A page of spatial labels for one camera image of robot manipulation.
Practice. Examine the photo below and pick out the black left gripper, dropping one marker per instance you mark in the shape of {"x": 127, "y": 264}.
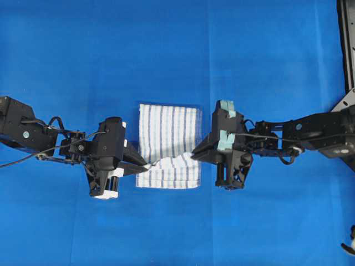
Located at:
{"x": 106, "y": 151}

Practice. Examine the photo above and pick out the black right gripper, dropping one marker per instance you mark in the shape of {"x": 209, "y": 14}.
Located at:
{"x": 225, "y": 146}

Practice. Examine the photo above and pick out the white blue striped towel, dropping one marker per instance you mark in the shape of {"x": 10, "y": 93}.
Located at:
{"x": 167, "y": 137}

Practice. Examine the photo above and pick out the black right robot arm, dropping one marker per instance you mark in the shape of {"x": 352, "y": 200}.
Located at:
{"x": 330, "y": 133}

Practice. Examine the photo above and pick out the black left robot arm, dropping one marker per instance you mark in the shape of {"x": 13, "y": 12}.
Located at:
{"x": 21, "y": 130}

